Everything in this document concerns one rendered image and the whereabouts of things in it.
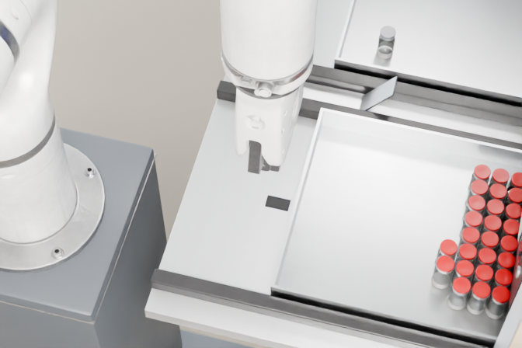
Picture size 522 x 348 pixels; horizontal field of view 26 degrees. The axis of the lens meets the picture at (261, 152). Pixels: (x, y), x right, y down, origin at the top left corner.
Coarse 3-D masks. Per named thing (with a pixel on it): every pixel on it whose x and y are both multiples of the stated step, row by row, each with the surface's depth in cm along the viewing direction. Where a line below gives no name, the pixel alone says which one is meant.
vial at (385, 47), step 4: (380, 36) 149; (380, 40) 150; (384, 40) 149; (388, 40) 149; (392, 40) 150; (380, 44) 150; (384, 44) 150; (388, 44) 150; (392, 44) 150; (380, 48) 151; (384, 48) 150; (388, 48) 150; (392, 48) 151; (380, 52) 151; (384, 52) 151; (388, 52) 151; (392, 52) 152; (380, 56) 152; (384, 56) 152; (388, 56) 152
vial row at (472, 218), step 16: (480, 176) 137; (480, 192) 136; (480, 208) 134; (464, 224) 135; (480, 224) 134; (464, 240) 133; (464, 256) 131; (464, 272) 130; (464, 288) 129; (448, 304) 132; (464, 304) 132
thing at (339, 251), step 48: (336, 144) 145; (384, 144) 145; (432, 144) 144; (480, 144) 141; (336, 192) 141; (384, 192) 141; (432, 192) 141; (288, 240) 135; (336, 240) 137; (384, 240) 137; (432, 240) 137; (288, 288) 130; (336, 288) 134; (384, 288) 134; (432, 288) 134; (480, 336) 127
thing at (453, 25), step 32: (352, 0) 153; (384, 0) 158; (416, 0) 158; (448, 0) 158; (480, 0) 158; (512, 0) 158; (352, 32) 155; (416, 32) 155; (448, 32) 155; (480, 32) 155; (512, 32) 155; (352, 64) 148; (384, 64) 152; (416, 64) 152; (448, 64) 152; (480, 64) 152; (512, 64) 152; (480, 96) 147; (512, 96) 145
